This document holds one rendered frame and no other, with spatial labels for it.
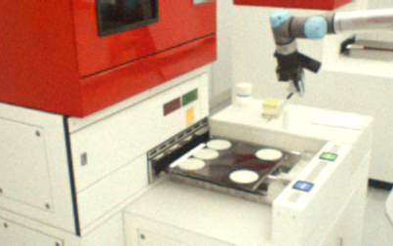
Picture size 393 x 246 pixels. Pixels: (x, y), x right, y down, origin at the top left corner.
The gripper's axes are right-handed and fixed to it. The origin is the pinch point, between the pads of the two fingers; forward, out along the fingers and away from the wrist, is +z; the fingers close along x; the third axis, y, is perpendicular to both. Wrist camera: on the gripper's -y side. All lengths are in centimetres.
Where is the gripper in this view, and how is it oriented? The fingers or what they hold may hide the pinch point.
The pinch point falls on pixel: (303, 94)
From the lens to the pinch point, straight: 201.5
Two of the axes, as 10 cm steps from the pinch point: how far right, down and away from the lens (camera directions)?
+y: -8.7, -0.2, 4.9
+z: 3.0, 7.6, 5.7
